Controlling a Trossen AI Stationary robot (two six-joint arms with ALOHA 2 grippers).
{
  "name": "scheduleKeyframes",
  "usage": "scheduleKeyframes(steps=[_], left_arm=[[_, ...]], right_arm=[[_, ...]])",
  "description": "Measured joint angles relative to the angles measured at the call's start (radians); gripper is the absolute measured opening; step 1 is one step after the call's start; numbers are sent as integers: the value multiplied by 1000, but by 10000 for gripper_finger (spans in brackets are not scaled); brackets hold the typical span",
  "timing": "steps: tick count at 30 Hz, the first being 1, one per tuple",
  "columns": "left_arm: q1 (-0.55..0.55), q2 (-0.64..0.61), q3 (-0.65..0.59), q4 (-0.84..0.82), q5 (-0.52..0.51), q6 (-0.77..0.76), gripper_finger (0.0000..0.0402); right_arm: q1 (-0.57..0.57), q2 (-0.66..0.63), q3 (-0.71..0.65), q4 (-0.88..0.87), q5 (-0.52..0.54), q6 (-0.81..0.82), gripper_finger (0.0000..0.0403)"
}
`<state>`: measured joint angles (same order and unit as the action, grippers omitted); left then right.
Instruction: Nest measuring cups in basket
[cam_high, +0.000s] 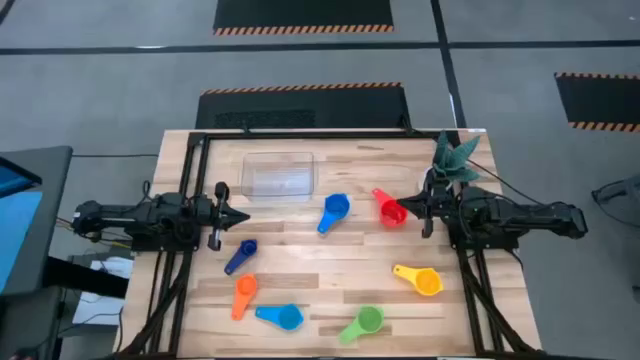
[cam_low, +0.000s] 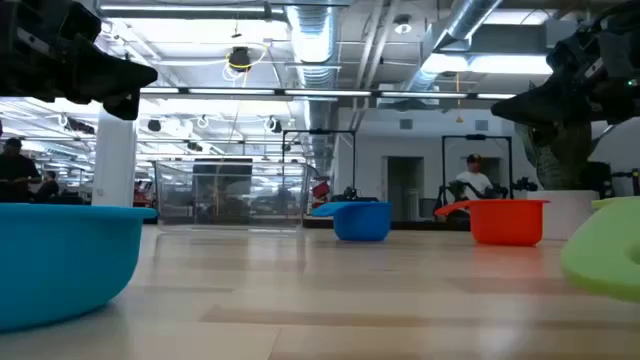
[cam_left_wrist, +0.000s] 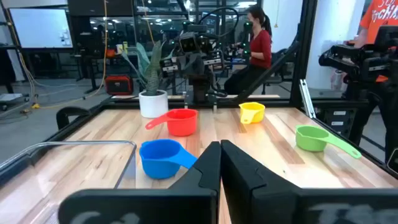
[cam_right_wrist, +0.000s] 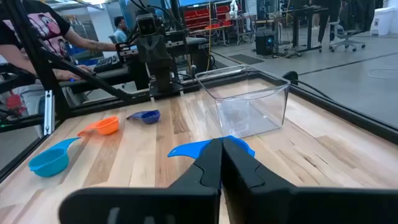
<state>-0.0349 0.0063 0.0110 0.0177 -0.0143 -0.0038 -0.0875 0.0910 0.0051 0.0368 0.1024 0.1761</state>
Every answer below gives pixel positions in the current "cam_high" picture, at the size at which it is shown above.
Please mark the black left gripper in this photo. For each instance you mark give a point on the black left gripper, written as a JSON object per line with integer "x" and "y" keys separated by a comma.
{"x": 218, "y": 215}

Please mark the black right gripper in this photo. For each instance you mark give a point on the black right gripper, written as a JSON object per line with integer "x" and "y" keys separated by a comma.
{"x": 440, "y": 207}

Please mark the red measuring cup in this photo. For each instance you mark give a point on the red measuring cup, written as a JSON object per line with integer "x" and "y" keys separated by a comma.
{"x": 393, "y": 216}

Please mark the orange measuring cup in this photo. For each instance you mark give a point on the orange measuring cup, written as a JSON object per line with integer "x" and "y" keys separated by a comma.
{"x": 246, "y": 285}

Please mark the yellow measuring cup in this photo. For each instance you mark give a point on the yellow measuring cup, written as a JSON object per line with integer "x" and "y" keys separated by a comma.
{"x": 427, "y": 281}

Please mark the large blue measuring cup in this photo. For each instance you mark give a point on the large blue measuring cup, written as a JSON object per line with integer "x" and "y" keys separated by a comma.
{"x": 336, "y": 206}

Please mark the cyan blue measuring cup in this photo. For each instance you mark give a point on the cyan blue measuring cup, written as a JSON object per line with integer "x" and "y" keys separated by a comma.
{"x": 289, "y": 317}

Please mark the green measuring cup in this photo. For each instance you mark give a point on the green measuring cup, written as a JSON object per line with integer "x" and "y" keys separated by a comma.
{"x": 370, "y": 319}

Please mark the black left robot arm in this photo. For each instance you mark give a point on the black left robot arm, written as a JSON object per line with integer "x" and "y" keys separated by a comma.
{"x": 150, "y": 215}

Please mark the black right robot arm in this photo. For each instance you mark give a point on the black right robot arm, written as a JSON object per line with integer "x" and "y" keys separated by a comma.
{"x": 525, "y": 215}

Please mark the small dark blue measuring cup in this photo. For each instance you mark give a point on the small dark blue measuring cup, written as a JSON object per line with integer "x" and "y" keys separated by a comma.
{"x": 247, "y": 246}

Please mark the clear plastic basket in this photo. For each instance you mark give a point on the clear plastic basket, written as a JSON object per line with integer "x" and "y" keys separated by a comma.
{"x": 278, "y": 177}

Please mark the white plant pot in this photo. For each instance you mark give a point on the white plant pot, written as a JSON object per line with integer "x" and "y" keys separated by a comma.
{"x": 425, "y": 177}

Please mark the artificial green snake plant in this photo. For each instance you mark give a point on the artificial green snake plant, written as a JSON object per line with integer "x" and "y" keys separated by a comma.
{"x": 452, "y": 160}

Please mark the black hazard-striped floor mat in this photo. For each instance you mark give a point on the black hazard-striped floor mat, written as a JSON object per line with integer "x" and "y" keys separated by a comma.
{"x": 350, "y": 107}
{"x": 600, "y": 100}
{"x": 300, "y": 12}

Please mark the white paper sheets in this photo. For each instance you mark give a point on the white paper sheets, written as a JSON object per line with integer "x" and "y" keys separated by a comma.
{"x": 100, "y": 305}

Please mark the black desk edge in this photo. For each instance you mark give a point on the black desk edge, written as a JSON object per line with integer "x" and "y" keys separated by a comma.
{"x": 85, "y": 277}

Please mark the dark grey stand foot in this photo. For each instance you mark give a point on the dark grey stand foot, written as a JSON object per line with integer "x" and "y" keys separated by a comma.
{"x": 620, "y": 192}

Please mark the large grey-framed monitor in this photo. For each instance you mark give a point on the large grey-framed monitor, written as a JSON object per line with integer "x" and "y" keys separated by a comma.
{"x": 30, "y": 240}

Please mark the black aluminium table frame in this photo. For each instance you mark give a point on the black aluminium table frame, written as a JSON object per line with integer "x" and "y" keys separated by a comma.
{"x": 325, "y": 135}

